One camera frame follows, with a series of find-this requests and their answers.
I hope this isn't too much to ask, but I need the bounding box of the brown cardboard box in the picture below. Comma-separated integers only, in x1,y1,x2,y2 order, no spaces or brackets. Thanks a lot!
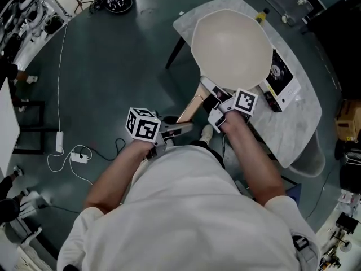
334,99,361,142

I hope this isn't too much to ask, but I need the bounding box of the white table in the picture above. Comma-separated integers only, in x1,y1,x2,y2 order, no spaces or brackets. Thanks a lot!
0,77,21,178

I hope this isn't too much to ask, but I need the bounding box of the black metal frame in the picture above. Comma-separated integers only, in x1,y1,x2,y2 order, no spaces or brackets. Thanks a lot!
12,100,46,155

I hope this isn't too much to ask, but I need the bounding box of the grey upholstered chair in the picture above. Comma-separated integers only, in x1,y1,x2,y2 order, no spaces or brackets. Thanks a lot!
288,128,326,178

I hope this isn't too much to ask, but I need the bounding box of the person's left forearm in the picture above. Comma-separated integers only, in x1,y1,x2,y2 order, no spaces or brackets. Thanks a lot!
83,138,156,216

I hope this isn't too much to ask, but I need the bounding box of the grey marble table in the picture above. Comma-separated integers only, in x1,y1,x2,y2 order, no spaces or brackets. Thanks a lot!
165,0,323,169

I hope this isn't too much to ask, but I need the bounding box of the white induction cooktop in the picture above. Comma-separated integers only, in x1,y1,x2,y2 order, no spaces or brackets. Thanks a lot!
258,48,302,113

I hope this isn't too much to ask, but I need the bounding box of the white storage rack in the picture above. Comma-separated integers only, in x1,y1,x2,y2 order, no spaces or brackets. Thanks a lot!
0,0,74,56

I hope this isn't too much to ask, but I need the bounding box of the person's white shoe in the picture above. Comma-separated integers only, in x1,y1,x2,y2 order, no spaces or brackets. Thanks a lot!
200,124,214,146

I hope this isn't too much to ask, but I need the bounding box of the black clip-on device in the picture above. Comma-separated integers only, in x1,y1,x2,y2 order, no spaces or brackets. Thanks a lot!
291,235,309,251

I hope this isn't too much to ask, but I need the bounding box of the white power strip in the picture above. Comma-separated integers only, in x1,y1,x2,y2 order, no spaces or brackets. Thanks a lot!
70,151,93,164
55,131,65,154

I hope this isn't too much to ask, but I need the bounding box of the person's white shirt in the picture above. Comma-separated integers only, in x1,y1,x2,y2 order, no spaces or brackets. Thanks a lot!
57,145,321,271

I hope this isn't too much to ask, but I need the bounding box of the person's right forearm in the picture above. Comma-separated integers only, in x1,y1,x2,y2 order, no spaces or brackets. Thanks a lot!
222,111,286,208

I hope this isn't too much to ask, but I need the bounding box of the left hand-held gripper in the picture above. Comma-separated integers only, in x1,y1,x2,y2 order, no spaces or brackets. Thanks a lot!
125,107,194,161

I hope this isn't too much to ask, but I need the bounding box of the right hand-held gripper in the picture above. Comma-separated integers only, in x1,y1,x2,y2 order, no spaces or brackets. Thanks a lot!
200,76,259,134

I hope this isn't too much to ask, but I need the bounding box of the white power cable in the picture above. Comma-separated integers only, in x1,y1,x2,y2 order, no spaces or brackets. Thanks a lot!
56,24,68,134

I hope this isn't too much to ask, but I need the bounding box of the green bottle with yellow cap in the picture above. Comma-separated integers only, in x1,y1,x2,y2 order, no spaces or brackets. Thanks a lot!
254,7,270,24

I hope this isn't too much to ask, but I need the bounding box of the cream frying pan wooden handle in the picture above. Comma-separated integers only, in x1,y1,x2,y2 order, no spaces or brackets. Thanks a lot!
177,8,274,124

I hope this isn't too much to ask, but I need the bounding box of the round black bag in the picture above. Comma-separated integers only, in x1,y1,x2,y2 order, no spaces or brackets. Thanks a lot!
102,0,133,15

